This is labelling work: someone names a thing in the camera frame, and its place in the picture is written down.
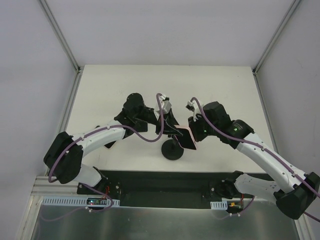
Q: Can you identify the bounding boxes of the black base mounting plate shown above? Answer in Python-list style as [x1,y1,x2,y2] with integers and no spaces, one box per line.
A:
[76,170,255,208]

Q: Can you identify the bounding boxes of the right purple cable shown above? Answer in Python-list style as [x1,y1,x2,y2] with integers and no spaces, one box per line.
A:
[187,97,320,222]

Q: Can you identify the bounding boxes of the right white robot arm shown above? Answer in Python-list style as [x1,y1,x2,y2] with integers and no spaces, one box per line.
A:
[186,97,320,220]

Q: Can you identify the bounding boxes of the black folding phone stand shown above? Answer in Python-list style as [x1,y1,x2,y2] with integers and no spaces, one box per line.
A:
[134,119,148,133]

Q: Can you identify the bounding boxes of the white cable duct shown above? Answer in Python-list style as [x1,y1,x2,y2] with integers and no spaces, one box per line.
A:
[42,196,112,208]
[210,200,228,211]

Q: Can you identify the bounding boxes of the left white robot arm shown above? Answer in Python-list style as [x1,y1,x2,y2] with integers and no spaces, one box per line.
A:
[43,93,182,195]

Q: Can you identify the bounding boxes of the left aluminium frame post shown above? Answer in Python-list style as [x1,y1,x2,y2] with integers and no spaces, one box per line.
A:
[38,0,83,75]

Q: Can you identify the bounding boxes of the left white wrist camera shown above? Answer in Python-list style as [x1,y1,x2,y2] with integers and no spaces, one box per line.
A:
[153,93,172,120]

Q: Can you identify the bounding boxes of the right aluminium frame post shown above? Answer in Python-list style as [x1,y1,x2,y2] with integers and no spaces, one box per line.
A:
[252,0,303,76]

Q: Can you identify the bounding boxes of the aluminium frame post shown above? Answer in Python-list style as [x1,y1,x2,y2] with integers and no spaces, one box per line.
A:
[252,0,303,76]
[38,0,83,75]

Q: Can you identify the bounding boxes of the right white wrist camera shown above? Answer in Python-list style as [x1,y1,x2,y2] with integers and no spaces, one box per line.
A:
[186,98,204,122]

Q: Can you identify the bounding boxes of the aluminium extrusion rail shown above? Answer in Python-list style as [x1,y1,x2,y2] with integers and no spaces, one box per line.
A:
[31,176,78,196]

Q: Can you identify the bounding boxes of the black round-base phone stand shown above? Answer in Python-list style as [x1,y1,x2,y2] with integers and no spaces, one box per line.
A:
[161,136,184,161]

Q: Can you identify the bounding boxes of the right white cable duct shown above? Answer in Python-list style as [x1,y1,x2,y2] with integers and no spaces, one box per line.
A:
[210,200,228,211]

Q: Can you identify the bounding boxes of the left white cable duct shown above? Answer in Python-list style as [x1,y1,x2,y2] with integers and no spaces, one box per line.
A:
[42,196,112,208]

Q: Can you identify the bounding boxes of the pink-case smartphone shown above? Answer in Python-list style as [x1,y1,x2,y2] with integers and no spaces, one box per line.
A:
[174,125,197,150]
[104,141,116,149]

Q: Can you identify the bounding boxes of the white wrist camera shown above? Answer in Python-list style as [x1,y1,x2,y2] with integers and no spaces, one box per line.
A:
[153,93,172,120]
[186,98,204,122]

